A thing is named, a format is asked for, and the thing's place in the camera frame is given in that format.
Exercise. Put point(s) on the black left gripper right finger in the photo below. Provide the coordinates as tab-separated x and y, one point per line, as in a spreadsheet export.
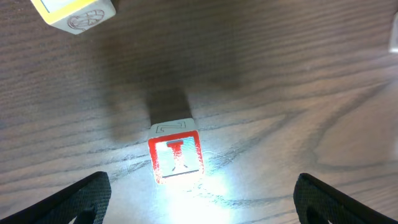
318	202

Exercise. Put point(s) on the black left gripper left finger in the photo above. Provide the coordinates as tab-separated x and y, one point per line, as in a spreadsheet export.
85	201

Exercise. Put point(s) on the red letter I block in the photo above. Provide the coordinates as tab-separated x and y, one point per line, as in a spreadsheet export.
175	151

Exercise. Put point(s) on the green R block far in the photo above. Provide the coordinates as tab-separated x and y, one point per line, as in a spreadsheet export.
393	45

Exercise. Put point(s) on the yellow letter block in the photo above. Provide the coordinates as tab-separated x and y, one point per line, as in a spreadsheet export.
74	16

